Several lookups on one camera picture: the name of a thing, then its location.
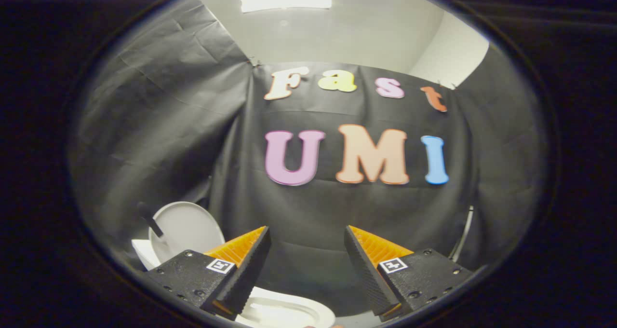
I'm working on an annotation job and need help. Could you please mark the black backdrop cloth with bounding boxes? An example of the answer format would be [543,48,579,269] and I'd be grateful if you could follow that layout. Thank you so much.
[67,0,551,319]

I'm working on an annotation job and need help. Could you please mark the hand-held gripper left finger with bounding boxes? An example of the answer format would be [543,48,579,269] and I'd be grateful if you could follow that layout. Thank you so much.
[144,225,272,321]

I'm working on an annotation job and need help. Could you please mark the white toilet body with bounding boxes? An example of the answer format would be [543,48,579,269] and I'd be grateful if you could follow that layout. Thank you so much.
[131,239,337,328]

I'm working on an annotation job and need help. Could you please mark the white toilet lid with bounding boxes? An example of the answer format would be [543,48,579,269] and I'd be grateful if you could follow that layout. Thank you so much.
[136,201,226,264]

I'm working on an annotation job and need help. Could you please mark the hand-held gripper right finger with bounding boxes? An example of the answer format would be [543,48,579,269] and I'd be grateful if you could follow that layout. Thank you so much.
[343,225,476,323]

